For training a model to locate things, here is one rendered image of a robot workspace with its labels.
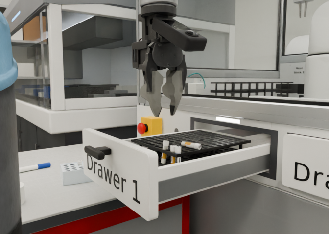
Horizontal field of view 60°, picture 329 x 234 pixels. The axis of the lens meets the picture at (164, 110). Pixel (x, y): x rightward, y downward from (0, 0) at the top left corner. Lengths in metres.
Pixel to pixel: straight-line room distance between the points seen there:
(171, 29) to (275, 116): 0.31
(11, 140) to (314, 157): 0.55
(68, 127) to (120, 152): 0.87
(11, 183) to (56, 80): 1.18
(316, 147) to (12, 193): 0.54
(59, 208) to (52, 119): 0.71
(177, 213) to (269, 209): 0.27
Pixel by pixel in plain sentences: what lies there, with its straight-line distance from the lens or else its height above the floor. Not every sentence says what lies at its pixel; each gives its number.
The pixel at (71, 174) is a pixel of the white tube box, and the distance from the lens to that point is 0.82.
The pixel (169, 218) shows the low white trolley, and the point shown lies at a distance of 0.86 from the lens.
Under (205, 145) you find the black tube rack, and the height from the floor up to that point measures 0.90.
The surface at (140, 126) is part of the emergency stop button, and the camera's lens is 0.97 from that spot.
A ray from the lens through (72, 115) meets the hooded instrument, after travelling 1.38.
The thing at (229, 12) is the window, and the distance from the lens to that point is 0.80.
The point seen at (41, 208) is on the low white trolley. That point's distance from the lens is 0.72.
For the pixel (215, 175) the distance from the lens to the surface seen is 0.57.
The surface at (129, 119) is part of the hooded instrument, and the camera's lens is 1.50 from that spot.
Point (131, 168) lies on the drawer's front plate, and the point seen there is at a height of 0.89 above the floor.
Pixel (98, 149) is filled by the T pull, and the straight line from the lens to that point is 0.55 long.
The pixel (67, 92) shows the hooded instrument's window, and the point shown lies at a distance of 1.38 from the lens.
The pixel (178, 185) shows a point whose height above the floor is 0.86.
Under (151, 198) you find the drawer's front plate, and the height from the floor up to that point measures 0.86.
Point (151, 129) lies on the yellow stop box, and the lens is 0.97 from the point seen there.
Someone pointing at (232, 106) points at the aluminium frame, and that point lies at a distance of 0.75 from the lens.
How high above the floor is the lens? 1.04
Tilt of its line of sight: 6 degrees down
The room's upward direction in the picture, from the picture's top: straight up
